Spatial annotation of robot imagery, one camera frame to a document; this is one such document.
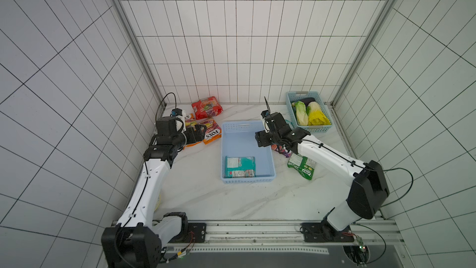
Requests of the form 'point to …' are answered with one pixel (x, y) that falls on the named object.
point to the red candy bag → (206, 108)
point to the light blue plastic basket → (238, 139)
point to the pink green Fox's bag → (191, 121)
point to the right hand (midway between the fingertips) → (255, 135)
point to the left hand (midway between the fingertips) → (195, 132)
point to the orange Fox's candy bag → (213, 131)
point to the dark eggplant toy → (307, 100)
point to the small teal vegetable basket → (308, 109)
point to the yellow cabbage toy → (316, 116)
